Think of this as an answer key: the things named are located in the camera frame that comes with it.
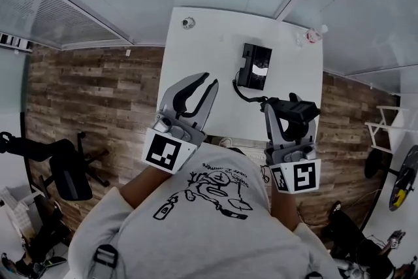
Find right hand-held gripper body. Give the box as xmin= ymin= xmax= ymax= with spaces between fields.
xmin=263 ymin=143 xmax=323 ymax=195

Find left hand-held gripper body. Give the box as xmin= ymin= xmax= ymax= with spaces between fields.
xmin=142 ymin=111 xmax=207 ymax=176

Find black telephone handset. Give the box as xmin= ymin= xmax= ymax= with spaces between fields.
xmin=260 ymin=96 xmax=321 ymax=125

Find person's right forearm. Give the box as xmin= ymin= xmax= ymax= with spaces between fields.
xmin=269 ymin=189 xmax=302 ymax=233

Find person's left forearm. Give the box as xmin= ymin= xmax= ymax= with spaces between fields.
xmin=119 ymin=166 xmax=172 ymax=210

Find black desk telephone base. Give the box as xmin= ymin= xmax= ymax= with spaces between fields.
xmin=236 ymin=42 xmax=273 ymax=91

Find white table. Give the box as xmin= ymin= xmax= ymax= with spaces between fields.
xmin=156 ymin=6 xmax=325 ymax=143

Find white folding rack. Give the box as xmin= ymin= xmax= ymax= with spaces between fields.
xmin=364 ymin=104 xmax=411 ymax=155

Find person's grey printed shirt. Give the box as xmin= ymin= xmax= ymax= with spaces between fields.
xmin=67 ymin=141 xmax=341 ymax=279

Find black office chair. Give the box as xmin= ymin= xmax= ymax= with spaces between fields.
xmin=0 ymin=131 xmax=110 ymax=203

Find clear bottle with red label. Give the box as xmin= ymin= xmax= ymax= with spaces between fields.
xmin=295 ymin=24 xmax=329 ymax=48

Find black round side table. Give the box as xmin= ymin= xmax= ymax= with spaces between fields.
xmin=363 ymin=144 xmax=418 ymax=212

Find white storage basket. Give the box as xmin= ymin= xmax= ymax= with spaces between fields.
xmin=0 ymin=185 xmax=37 ymax=240

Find black coiled phone cord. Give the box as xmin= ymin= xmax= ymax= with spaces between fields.
xmin=232 ymin=77 xmax=267 ymax=105

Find black strap buckle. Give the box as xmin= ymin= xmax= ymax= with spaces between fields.
xmin=92 ymin=244 xmax=120 ymax=269

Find black and white wall frames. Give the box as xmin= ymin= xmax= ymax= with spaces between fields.
xmin=0 ymin=31 xmax=34 ymax=52

